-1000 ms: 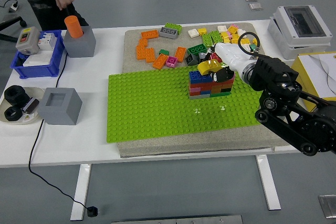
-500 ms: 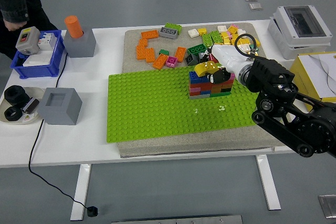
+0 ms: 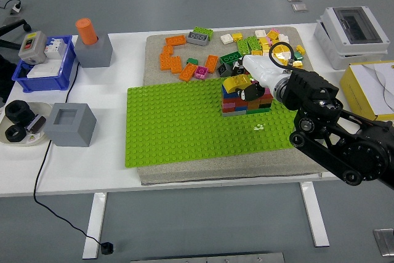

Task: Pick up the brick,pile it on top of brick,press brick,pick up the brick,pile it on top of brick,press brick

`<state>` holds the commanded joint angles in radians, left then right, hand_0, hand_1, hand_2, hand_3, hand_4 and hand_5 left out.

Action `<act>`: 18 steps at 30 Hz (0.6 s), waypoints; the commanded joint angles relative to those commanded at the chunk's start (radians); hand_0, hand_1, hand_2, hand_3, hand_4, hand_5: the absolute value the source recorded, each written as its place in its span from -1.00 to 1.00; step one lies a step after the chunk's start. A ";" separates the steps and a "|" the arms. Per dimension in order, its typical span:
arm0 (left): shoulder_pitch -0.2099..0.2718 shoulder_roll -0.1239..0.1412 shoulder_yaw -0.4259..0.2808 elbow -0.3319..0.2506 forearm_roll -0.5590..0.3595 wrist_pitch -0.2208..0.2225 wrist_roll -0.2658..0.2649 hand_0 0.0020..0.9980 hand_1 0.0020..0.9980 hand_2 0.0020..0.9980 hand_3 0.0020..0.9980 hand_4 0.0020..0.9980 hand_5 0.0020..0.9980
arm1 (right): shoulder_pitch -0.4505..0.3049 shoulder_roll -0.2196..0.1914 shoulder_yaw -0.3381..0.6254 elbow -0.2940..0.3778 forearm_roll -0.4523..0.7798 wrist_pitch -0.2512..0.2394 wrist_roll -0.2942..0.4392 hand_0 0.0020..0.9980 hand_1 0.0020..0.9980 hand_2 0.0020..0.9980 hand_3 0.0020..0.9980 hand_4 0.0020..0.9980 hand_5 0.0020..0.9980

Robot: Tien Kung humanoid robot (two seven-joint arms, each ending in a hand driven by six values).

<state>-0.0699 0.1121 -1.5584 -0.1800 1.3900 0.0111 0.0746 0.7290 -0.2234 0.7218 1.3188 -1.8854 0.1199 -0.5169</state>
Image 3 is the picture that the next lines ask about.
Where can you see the small green brick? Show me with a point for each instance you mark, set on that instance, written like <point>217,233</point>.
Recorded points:
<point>192,61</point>
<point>298,56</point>

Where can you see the blue plastic bin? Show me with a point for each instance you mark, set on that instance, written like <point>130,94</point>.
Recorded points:
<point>43,83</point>

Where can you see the brown metal cylindrical part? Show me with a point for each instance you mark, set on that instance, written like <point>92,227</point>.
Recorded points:
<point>36,123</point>

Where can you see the grey foam mat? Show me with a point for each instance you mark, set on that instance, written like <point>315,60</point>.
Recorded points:
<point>215,169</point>

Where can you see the orange cylinder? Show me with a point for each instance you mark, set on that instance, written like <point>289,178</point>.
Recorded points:
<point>87,32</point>

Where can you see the white switch panel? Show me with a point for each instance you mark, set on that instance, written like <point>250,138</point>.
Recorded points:
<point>44,70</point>

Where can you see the multicolour stacked brick wall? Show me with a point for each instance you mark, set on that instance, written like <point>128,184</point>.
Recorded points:
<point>229,109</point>

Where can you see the white table leg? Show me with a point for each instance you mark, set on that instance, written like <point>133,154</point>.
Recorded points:
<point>94,226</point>
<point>315,216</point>

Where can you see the grey push-button switch box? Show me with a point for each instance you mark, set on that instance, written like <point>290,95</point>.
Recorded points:
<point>32,46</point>

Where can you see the small black nut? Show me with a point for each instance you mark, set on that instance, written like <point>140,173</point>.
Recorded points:
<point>15,135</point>

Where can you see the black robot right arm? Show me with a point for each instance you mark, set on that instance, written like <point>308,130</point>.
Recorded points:
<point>311,90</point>

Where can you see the black office chair base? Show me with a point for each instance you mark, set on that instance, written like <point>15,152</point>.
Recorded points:
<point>15,25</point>

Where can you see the yellow curved brick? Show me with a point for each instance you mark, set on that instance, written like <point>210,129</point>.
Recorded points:
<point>234,81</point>

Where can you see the magenta brick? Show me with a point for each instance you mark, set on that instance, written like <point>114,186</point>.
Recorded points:
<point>201,73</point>

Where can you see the large black nut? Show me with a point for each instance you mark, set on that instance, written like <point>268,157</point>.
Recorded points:
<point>18,111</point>

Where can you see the white circuit breaker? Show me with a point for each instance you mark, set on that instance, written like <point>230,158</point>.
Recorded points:
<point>56,48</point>

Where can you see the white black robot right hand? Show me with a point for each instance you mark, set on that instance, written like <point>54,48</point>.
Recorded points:
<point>261,69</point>

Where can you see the grey cube with round hole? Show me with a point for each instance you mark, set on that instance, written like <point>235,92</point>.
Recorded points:
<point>95,53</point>

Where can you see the white brick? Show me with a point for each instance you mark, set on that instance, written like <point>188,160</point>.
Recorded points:
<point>260,33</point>
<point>283,38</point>
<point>227,38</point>

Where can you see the grey long brick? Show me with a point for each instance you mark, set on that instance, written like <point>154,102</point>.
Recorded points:
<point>197,38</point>

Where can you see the yellow white cardboard box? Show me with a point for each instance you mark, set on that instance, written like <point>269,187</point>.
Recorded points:
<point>363,84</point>

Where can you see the black plug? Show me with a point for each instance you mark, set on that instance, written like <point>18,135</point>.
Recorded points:
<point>107,248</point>

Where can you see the dark grey sloped brick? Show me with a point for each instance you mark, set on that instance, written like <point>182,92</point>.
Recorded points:
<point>237,72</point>

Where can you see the orange brick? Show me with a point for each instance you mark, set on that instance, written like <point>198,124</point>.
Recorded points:
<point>188,72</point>
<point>165,61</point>
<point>211,63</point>
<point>175,40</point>
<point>176,65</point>
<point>167,50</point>

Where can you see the lime green brick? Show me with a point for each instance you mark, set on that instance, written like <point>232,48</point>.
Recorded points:
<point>243,46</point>
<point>204,31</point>
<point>254,42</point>

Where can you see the small pink brick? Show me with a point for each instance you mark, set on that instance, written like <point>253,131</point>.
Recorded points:
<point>275,31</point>
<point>269,41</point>

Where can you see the lime green studded baseplate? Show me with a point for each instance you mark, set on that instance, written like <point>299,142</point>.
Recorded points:
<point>184,127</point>

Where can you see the dark green brick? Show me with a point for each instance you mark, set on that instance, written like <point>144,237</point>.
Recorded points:
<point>231,58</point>

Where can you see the dark grey small brick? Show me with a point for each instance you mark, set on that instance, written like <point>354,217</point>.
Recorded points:
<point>224,70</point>

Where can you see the white electrical enclosure box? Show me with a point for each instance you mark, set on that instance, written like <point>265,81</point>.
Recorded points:
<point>338,44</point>

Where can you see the white oval plate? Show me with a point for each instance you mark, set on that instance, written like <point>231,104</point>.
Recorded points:
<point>40,107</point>

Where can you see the metal floor hatch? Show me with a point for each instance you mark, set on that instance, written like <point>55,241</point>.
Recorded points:
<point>384,241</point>

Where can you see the grey cube with square recess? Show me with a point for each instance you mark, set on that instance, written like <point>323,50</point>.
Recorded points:
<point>70,130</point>

